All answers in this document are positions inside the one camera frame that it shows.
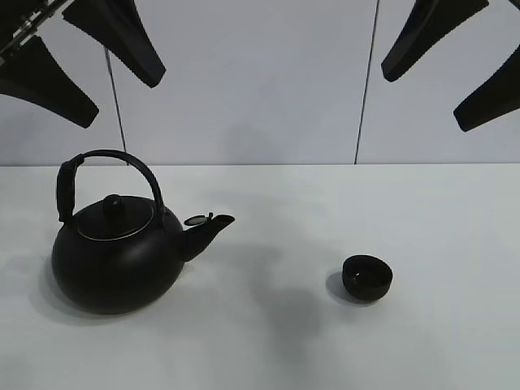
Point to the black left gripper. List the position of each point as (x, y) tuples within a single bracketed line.
[(32, 74)]

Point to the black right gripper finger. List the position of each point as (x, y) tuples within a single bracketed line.
[(498, 96), (427, 23)]

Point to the black cast iron teapot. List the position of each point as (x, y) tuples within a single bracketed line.
[(122, 253)]

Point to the small black teacup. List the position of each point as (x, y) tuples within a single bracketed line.
[(366, 278)]

